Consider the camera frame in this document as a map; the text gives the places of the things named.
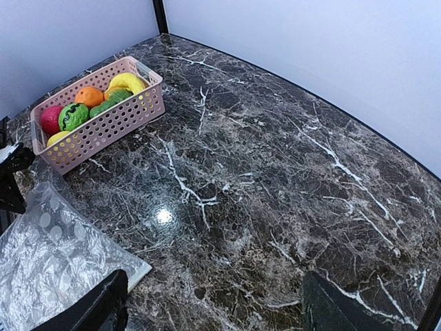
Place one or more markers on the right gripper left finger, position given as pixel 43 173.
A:
pixel 102 308

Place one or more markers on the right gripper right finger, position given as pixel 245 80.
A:
pixel 326 308

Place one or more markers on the clear dotted zip bag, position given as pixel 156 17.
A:
pixel 51 256

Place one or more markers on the yellow toy lemon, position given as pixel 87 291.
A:
pixel 57 137

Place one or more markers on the pink plastic basket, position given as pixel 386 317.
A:
pixel 104 129

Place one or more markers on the green toy watermelon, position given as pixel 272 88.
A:
pixel 73 116

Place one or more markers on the red toy fruit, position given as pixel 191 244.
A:
pixel 50 120

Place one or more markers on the orange toy fruit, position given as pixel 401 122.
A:
pixel 90 97

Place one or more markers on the yellow toy banana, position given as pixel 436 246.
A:
pixel 125 81

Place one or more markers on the black front rail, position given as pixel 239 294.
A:
pixel 15 157

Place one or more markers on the left black frame post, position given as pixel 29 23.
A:
pixel 159 10

